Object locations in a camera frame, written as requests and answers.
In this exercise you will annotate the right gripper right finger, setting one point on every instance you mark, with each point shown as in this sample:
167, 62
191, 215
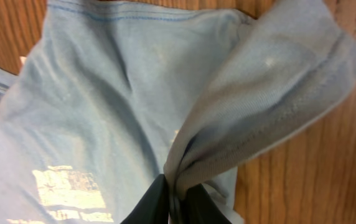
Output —
198, 208

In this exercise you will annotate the light blue printed t-shirt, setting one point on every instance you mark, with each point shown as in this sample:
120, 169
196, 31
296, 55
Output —
116, 93

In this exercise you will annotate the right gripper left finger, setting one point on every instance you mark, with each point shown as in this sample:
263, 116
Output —
153, 207

